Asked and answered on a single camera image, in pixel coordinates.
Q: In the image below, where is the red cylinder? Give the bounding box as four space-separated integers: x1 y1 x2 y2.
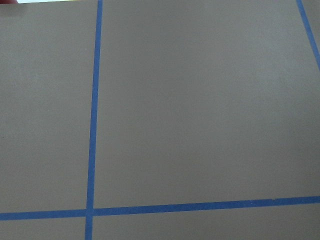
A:
0 0 18 5

